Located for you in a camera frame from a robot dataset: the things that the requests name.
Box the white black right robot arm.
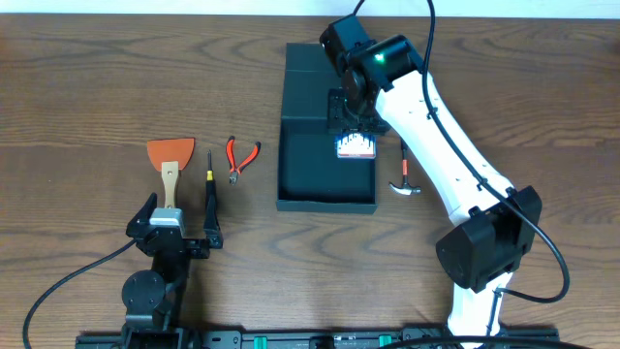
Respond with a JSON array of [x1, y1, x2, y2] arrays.
[[320, 15, 542, 335]]

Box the small black handled hammer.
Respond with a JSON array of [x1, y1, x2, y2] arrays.
[[388, 139, 421, 196]]

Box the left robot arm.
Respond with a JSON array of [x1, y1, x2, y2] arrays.
[[120, 193, 223, 348]]

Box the orange scraper wooden handle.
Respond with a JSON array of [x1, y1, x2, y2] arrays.
[[146, 138, 195, 208]]

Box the yellow black screwdriver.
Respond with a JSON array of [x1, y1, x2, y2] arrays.
[[205, 150, 217, 211]]

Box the clear precision screwdriver case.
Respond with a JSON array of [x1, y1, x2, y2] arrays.
[[335, 133, 377, 159]]

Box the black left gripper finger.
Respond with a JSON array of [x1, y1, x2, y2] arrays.
[[202, 195, 224, 249], [137, 193, 157, 225]]

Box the red black cutting pliers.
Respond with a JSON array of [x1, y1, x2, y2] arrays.
[[226, 136, 262, 185]]

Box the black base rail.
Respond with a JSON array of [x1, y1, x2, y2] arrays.
[[75, 327, 561, 349]]

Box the dark green open box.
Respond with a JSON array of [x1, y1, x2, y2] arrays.
[[276, 43, 378, 214]]

